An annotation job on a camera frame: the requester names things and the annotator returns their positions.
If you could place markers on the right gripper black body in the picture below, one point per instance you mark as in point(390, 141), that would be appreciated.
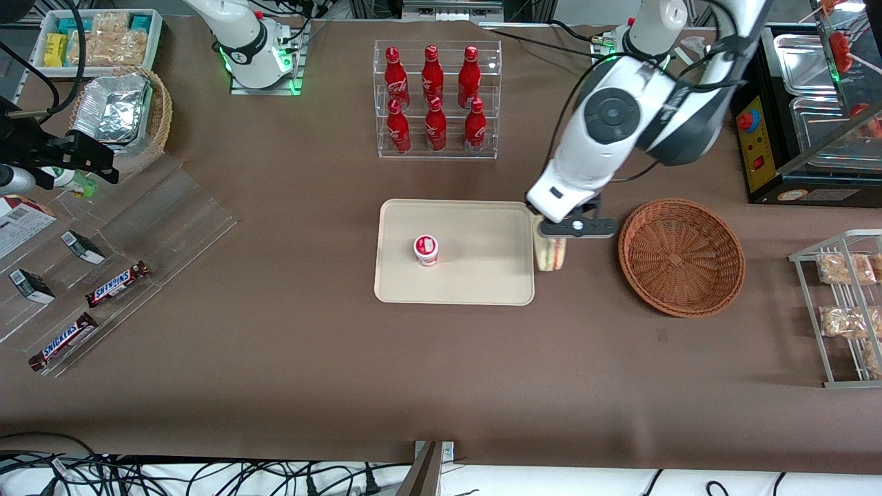
point(27, 147)

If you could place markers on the triangle sandwich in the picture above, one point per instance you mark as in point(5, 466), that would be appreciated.
point(551, 255)

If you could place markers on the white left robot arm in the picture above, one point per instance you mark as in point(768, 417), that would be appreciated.
point(641, 83)

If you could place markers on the aluminium foil tray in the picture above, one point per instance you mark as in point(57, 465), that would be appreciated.
point(110, 110)

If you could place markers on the light wicker basket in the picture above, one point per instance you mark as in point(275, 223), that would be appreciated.
point(160, 117)

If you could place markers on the brown round wicker basket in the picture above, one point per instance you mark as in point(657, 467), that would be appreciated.
point(661, 241)

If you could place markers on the cream rectangular serving tray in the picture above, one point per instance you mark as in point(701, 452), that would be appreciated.
point(475, 275)

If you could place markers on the green white plastic bottle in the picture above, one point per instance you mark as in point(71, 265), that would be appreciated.
point(76, 182)

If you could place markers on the printed cookie carton box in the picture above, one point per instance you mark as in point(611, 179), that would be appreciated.
point(21, 224)

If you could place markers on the small black carton box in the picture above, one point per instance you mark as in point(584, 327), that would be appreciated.
point(31, 286)
point(83, 247)

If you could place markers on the clear acrylic stepped display stand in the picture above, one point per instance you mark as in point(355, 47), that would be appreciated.
point(172, 220)

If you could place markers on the yellow snack packet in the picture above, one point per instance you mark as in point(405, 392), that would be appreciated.
point(55, 49)

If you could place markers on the red cola bottle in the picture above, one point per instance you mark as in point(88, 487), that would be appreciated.
point(469, 76)
point(432, 72)
point(396, 76)
point(398, 131)
point(435, 131)
point(475, 131)

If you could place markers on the clear cracker pack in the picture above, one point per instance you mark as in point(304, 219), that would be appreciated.
point(110, 22)
point(110, 48)

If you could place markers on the Snickers chocolate bar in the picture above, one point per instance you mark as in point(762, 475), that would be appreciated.
point(62, 342)
point(117, 284)

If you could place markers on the teal snack packet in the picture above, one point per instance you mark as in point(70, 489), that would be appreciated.
point(72, 25)
point(141, 23)

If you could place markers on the clear acrylic bottle rack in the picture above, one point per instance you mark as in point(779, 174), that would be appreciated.
point(441, 155)

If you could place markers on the white plastic bin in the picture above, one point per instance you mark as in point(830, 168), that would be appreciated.
point(155, 41)

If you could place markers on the red white yogurt cup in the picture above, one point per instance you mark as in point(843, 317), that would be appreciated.
point(426, 250)

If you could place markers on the red round knob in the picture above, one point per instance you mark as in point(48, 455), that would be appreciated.
point(746, 120)

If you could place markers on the black food warmer appliance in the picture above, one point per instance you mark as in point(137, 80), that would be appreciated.
point(792, 187)

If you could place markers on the brown table cover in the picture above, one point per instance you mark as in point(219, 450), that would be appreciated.
point(275, 379)

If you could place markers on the steel food pan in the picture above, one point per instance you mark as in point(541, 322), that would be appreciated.
point(803, 65)
point(827, 131)

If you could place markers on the clear snack bag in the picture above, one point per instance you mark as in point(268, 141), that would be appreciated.
point(844, 269)
point(874, 358)
point(844, 322)

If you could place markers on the red skewered food piece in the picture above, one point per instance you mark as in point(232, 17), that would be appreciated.
point(841, 52)

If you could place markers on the dark angled bar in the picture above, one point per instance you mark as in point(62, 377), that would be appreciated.
point(422, 475)

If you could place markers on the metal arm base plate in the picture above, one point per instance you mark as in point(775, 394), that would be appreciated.
point(293, 69)

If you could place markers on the small metal bracket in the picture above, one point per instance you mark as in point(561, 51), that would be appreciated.
point(448, 451)

